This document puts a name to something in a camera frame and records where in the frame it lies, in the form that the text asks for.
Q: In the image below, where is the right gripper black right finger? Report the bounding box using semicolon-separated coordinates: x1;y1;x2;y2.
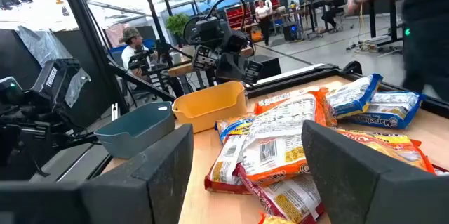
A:
301;119;449;224

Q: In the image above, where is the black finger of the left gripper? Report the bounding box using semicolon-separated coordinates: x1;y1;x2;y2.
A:
191;45;212;72
243;60;264;85

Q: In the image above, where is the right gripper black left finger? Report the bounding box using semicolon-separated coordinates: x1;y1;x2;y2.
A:
79;124;194;224

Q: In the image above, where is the orange Maruchan ramen pack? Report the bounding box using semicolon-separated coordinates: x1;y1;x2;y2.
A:
335;128;436;175
241;88;338;187
254;86;322;116
257;211;295;224

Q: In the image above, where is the black box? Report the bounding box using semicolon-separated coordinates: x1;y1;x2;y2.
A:
250;54;282;81

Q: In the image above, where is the black stand pole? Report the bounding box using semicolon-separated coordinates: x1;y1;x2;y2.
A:
136;0;175;67

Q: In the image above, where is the green bushy plant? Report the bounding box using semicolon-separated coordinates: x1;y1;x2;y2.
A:
164;13;191;39

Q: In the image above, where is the red storage shelf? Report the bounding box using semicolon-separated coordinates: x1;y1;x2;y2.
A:
224;1;254;30

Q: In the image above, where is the black computer tower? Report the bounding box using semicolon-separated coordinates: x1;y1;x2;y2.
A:
282;22;300;41

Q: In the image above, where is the floor power strip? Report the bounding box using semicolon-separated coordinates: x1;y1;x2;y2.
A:
345;39;382;55

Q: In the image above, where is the person's hand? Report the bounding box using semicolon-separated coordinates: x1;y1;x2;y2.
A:
346;0;362;16

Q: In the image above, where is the black desk leg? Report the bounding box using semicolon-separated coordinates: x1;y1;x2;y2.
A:
364;0;404;48

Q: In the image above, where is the grey plastic sheet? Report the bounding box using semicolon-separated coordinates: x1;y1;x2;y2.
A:
15;25;92;109

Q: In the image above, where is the black partition panel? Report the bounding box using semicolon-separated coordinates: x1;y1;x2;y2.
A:
0;29;120;130

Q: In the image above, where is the black aluminium rig frame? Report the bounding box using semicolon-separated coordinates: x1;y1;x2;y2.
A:
54;0;449;119

